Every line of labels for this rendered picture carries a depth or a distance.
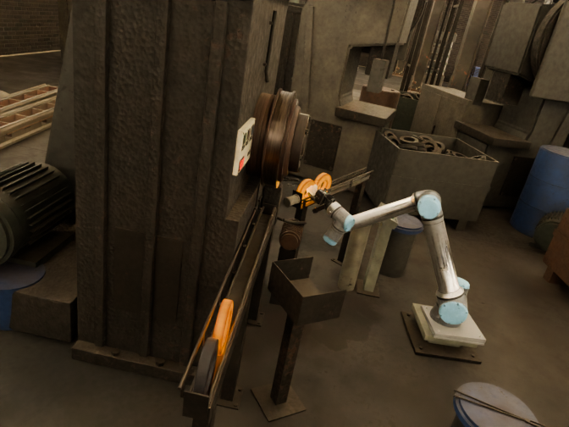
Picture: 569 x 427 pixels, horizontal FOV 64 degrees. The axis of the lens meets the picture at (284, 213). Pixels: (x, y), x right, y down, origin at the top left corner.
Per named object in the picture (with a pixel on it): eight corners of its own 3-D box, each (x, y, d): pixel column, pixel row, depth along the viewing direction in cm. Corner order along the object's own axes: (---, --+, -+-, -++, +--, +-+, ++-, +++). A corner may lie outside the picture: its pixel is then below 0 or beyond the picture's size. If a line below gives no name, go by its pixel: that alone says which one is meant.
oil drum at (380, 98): (349, 145, 690) (362, 85, 655) (349, 136, 745) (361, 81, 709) (387, 152, 688) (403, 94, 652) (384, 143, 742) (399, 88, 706)
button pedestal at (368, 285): (356, 295, 311) (379, 214, 287) (356, 277, 333) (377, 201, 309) (379, 300, 311) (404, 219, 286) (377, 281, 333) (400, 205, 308)
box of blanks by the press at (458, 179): (378, 223, 434) (400, 145, 403) (354, 190, 509) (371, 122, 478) (474, 232, 454) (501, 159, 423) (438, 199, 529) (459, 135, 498)
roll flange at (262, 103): (236, 195, 207) (251, 91, 188) (255, 165, 250) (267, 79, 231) (257, 199, 206) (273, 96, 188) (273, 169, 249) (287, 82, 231)
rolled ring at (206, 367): (221, 326, 141) (211, 324, 141) (206, 372, 125) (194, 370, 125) (216, 368, 150) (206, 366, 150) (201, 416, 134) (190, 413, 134)
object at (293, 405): (273, 432, 199) (303, 296, 170) (248, 388, 219) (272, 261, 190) (312, 419, 209) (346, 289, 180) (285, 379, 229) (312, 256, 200)
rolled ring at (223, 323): (226, 345, 163) (217, 343, 163) (235, 295, 163) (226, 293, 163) (218, 363, 145) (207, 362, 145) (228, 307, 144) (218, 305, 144)
